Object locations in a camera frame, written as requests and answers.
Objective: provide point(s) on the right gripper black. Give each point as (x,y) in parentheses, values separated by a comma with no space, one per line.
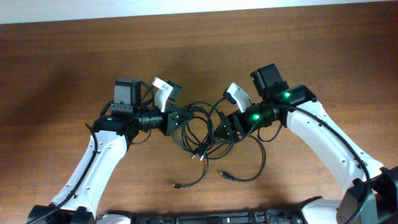
(245,128)

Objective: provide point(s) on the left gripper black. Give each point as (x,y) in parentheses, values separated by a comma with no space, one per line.
(171,121)

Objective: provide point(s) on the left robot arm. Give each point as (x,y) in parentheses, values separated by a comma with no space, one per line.
(136,107)

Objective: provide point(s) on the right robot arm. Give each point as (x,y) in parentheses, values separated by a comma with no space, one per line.
(369,188)

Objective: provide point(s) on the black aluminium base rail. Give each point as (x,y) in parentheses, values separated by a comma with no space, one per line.
(217,217)

